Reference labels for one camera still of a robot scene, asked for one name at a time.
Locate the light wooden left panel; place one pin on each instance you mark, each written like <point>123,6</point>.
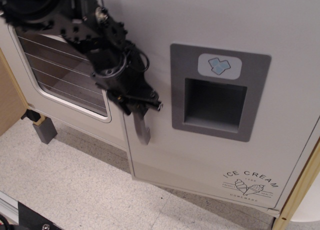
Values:
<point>12,104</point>

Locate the white toy fridge door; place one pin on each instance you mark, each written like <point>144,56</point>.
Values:
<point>259,173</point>

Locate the light wooden side post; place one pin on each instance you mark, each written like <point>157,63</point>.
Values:
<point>300,189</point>

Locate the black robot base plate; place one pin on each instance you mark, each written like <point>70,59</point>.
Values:
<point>29,220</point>

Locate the grey fridge door handle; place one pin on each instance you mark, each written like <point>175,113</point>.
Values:
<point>142,130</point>

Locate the grey ice dispenser panel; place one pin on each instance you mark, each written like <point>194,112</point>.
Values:
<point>216,92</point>

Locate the grey kitchen leg foot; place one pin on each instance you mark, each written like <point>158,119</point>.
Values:
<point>46,130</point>

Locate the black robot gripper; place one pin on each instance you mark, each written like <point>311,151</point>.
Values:
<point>128,90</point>

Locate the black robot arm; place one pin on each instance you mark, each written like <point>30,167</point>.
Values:
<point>119,66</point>

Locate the white toy oven door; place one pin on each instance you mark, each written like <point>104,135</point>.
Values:
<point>56,81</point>

